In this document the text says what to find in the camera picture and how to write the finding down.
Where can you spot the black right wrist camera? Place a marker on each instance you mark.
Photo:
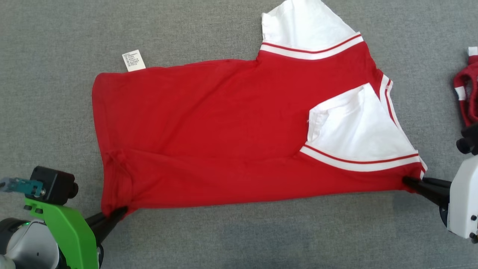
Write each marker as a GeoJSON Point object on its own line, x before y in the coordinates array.
{"type": "Point", "coordinates": [471, 140]}

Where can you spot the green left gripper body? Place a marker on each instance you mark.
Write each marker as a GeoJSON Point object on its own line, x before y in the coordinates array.
{"type": "Point", "coordinates": [71, 235]}

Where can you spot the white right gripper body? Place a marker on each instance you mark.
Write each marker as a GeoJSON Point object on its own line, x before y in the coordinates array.
{"type": "Point", "coordinates": [465, 198]}

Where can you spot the red shorts white hem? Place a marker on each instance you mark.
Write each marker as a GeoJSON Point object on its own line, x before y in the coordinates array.
{"type": "Point", "coordinates": [471, 82]}

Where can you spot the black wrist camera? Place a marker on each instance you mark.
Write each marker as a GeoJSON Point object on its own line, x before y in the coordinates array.
{"type": "Point", "coordinates": [52, 185]}
{"type": "Point", "coordinates": [471, 140]}

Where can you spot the red white-sleeved T-shirt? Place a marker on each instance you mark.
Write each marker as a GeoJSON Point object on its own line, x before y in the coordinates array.
{"type": "Point", "coordinates": [224, 130]}

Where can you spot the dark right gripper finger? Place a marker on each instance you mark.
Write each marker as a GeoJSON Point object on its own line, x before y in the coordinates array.
{"type": "Point", "coordinates": [433, 194]}
{"type": "Point", "coordinates": [440, 183]}

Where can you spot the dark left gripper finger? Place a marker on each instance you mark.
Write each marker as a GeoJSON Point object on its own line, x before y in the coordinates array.
{"type": "Point", "coordinates": [101, 229]}
{"type": "Point", "coordinates": [114, 212]}

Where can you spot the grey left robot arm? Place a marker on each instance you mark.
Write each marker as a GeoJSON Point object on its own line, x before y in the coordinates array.
{"type": "Point", "coordinates": [30, 243]}

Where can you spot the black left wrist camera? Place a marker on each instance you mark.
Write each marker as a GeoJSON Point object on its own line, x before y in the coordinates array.
{"type": "Point", "coordinates": [52, 185]}

